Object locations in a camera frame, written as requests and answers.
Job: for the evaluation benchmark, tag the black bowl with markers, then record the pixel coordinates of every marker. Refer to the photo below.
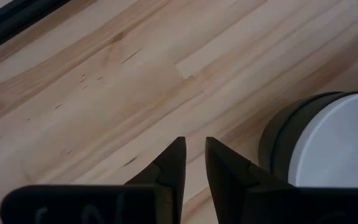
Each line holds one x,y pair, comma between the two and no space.
264,146
283,146

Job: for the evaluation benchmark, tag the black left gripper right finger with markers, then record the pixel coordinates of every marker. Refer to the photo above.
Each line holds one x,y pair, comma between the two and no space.
238,193

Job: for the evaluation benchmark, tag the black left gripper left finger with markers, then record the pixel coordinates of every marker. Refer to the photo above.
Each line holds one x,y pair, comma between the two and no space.
166,193

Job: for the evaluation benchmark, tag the white bowl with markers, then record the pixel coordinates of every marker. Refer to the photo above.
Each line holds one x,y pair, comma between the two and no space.
337,143

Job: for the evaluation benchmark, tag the black aluminium table frame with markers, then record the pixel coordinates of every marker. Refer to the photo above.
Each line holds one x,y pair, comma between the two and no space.
8,21

